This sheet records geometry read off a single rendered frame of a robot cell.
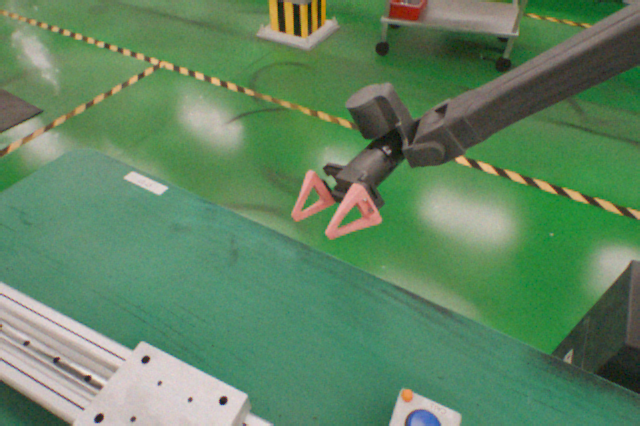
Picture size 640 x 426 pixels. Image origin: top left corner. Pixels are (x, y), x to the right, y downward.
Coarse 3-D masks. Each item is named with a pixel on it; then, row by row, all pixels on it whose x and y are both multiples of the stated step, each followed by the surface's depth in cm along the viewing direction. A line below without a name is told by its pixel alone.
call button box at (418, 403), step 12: (420, 396) 55; (396, 408) 54; (408, 408) 54; (420, 408) 54; (432, 408) 54; (444, 408) 54; (396, 420) 53; (408, 420) 53; (444, 420) 53; (456, 420) 53
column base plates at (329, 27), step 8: (328, 24) 337; (336, 24) 339; (264, 32) 326; (272, 32) 326; (280, 32) 326; (320, 32) 326; (328, 32) 331; (272, 40) 324; (280, 40) 322; (288, 40) 319; (296, 40) 316; (304, 40) 315; (312, 40) 316; (320, 40) 322; (304, 48) 314
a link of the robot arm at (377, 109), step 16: (352, 96) 62; (368, 96) 59; (384, 96) 57; (352, 112) 60; (368, 112) 59; (384, 112) 59; (400, 112) 60; (368, 128) 60; (384, 128) 60; (400, 128) 59; (416, 128) 64; (416, 144) 59; (432, 144) 57; (416, 160) 60; (432, 160) 58
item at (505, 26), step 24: (408, 0) 288; (432, 0) 312; (456, 0) 312; (480, 0) 311; (384, 24) 292; (408, 24) 286; (432, 24) 281; (456, 24) 281; (480, 24) 281; (504, 24) 281; (384, 48) 303
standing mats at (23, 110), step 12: (0, 96) 264; (12, 96) 264; (0, 108) 254; (12, 108) 254; (24, 108) 254; (36, 108) 255; (0, 120) 245; (12, 120) 245; (24, 120) 247; (0, 132) 239
